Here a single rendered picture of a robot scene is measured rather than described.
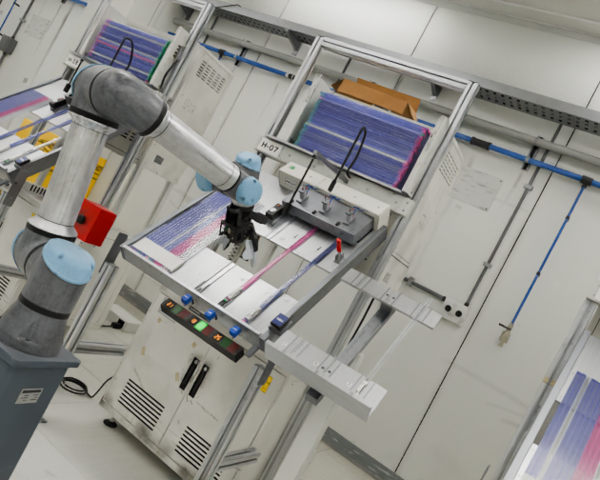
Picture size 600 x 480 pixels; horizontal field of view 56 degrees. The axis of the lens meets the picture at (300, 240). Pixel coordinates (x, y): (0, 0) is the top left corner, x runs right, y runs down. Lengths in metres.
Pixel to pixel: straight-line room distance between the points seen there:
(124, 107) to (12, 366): 0.59
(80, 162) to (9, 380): 0.50
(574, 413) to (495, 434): 1.77
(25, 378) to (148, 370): 1.09
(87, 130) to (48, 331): 0.46
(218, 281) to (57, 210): 0.71
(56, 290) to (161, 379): 1.10
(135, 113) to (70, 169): 0.22
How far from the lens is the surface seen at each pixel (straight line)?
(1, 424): 1.42
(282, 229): 2.16
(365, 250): 2.09
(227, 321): 1.86
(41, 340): 1.36
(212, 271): 2.01
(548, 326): 3.54
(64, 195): 1.44
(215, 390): 2.22
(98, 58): 3.36
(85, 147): 1.42
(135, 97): 1.31
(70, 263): 1.33
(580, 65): 4.01
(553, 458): 1.69
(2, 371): 1.36
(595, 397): 1.88
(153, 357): 2.40
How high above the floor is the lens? 1.03
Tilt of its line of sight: 1 degrees up
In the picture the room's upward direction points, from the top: 28 degrees clockwise
